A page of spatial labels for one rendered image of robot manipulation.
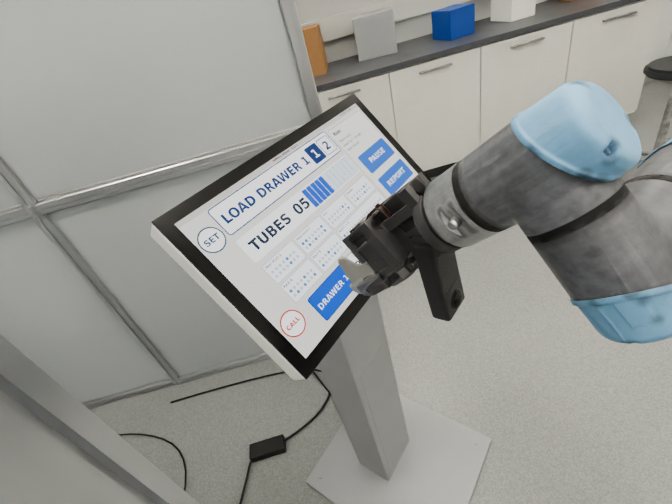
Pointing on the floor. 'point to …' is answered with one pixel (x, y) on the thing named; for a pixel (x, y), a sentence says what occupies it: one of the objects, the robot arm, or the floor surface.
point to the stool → (659, 70)
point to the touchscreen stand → (389, 431)
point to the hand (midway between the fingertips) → (360, 285)
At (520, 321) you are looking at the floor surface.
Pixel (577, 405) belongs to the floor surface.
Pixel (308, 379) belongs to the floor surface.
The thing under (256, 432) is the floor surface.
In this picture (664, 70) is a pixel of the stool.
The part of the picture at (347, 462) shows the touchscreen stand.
